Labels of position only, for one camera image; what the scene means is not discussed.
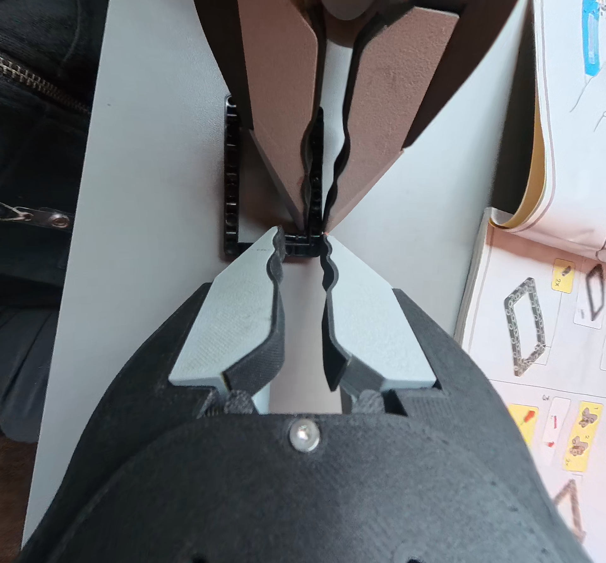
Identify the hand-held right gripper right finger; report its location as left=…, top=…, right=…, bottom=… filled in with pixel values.
left=321, top=234, right=437, bottom=392

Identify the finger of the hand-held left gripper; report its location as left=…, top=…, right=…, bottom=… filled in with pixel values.
left=235, top=0, right=328, bottom=233
left=323, top=6, right=461, bottom=233

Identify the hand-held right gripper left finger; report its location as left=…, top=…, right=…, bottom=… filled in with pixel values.
left=169, top=226, right=288, bottom=392

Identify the black rectangular lego frame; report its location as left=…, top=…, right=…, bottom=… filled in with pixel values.
left=221, top=94, right=328, bottom=261

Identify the lego instruction booklet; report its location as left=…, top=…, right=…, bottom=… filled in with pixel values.
left=454, top=0, right=606, bottom=545

